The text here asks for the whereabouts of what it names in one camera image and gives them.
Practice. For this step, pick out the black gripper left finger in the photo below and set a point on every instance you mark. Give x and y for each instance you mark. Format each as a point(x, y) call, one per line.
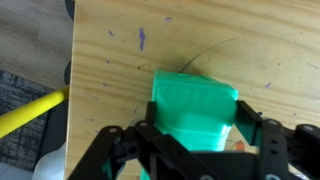
point(160, 143)

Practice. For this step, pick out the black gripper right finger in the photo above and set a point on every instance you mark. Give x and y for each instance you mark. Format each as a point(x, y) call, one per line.
point(276, 150)

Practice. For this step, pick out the green plastic lunch box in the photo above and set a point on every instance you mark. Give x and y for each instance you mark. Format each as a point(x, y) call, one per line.
point(193, 106)

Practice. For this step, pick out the wooden table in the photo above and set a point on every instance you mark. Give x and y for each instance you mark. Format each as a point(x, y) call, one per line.
point(200, 40)

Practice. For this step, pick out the grey patterned rug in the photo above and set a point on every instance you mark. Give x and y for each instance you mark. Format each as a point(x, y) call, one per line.
point(20, 133)

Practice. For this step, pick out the yellow post with black band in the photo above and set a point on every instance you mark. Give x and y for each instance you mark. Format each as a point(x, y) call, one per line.
point(30, 111)

